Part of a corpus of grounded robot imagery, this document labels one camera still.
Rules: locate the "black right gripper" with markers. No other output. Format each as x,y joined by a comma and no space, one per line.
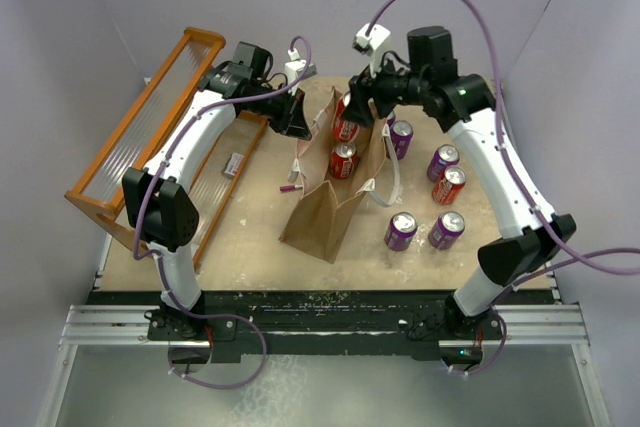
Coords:
358,108

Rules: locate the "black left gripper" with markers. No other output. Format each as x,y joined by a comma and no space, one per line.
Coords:
292,121

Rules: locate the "red cola can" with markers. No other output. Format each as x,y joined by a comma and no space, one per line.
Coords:
342,160
342,129
449,185

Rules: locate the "brown canvas tote bag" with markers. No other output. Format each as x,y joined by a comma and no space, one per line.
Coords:
322,215

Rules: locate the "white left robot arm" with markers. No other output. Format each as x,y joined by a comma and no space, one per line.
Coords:
157,201

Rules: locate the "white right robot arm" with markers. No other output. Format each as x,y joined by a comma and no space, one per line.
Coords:
466,110

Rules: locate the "purple soda can far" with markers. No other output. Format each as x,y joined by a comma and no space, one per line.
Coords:
391,119

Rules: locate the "purple soda can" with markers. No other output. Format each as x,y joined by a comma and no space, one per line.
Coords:
443,157
401,133
446,230
391,119
400,232

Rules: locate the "small purple marker pen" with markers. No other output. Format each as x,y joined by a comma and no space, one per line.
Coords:
290,187

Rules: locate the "small brown packet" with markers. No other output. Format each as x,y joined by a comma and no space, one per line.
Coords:
233,165

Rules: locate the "purple soda can front left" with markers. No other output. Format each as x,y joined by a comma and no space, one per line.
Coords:
400,232

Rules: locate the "purple soda can front right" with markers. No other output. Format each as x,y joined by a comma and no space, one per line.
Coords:
446,230

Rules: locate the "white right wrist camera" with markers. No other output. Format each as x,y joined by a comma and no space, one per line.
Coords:
372,41

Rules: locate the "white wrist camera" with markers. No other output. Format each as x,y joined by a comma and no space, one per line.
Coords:
372,41
297,69

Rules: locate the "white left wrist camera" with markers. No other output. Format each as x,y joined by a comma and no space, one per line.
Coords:
297,69

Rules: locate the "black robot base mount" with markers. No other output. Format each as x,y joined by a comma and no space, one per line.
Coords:
419,324

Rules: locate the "aluminium front rail frame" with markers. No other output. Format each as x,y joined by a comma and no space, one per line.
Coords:
538,374

